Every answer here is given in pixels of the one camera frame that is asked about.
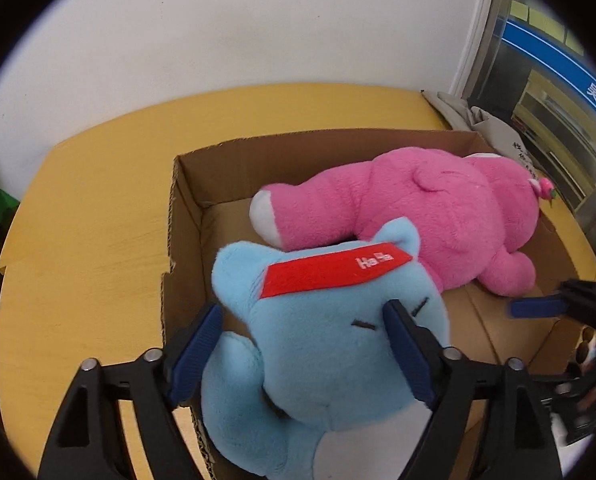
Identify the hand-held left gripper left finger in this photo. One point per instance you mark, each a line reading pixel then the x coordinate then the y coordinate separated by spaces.
pixel 193 351

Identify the blue plush toy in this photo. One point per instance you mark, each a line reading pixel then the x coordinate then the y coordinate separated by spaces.
pixel 323 340

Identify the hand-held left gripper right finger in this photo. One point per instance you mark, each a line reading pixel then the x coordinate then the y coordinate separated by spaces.
pixel 412 355

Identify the cardboard box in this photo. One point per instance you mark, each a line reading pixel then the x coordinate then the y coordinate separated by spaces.
pixel 328 240

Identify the grey cloth bag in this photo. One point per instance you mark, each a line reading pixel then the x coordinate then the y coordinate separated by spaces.
pixel 483 120

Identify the wooden desk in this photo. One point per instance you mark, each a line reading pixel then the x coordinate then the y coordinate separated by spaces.
pixel 92 220

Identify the pink plush bear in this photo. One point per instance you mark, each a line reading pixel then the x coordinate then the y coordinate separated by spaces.
pixel 418 215

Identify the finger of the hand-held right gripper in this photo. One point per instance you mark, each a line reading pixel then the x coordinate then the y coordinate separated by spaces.
pixel 535 307

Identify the glass door with blue stripe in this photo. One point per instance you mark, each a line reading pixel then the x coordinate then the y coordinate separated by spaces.
pixel 553 70

